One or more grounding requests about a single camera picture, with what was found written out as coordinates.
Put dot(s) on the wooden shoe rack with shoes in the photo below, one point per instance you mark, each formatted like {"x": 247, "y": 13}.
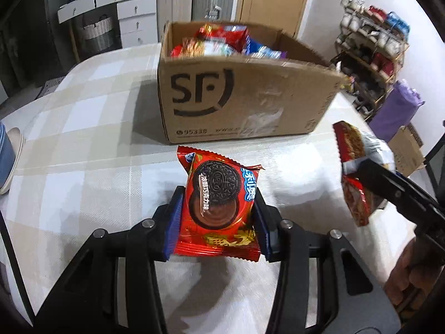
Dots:
{"x": 370, "y": 51}

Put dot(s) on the person's right hand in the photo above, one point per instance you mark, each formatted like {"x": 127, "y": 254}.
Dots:
{"x": 411, "y": 280}

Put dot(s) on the beige plate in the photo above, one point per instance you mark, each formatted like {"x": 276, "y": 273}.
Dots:
{"x": 12, "y": 143}

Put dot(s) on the red Oreo snack packet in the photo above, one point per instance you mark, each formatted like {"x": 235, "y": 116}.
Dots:
{"x": 216, "y": 208}

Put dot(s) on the checkered beige tablecloth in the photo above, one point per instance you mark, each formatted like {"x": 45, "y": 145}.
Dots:
{"x": 95, "y": 156}

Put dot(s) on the orange noodle snack bag in box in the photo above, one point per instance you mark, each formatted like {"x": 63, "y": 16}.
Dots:
{"x": 193, "y": 47}

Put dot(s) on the woven laundry basket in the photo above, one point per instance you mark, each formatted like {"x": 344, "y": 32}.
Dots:
{"x": 99, "y": 36}

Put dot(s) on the white desk with drawers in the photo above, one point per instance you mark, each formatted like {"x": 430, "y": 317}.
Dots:
{"x": 136, "y": 19}

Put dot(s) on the blue Oreo packet in box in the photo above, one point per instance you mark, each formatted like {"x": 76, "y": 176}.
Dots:
{"x": 254, "y": 49}

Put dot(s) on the brown SF cardboard box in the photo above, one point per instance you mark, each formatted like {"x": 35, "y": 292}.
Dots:
{"x": 238, "y": 97}

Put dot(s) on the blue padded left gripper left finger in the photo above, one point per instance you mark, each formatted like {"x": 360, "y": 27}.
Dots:
{"x": 110, "y": 285}

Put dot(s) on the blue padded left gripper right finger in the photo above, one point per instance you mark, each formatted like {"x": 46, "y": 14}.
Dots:
{"x": 323, "y": 284}

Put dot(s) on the purple bag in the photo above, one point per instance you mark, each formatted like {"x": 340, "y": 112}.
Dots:
{"x": 400, "y": 106}

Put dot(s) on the red snack bag in box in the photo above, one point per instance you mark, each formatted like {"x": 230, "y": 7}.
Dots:
{"x": 235, "y": 36}

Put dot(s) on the black patterned rug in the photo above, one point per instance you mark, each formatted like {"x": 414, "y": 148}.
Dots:
{"x": 49, "y": 87}

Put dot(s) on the white and red noodle snack bag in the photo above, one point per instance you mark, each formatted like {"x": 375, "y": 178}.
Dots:
{"x": 360, "y": 152}

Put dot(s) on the small brown cardboard box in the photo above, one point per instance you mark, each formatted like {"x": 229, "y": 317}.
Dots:
{"x": 406, "y": 146}

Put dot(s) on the stacked blue bowls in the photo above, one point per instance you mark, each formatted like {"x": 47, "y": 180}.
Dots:
{"x": 7, "y": 156}

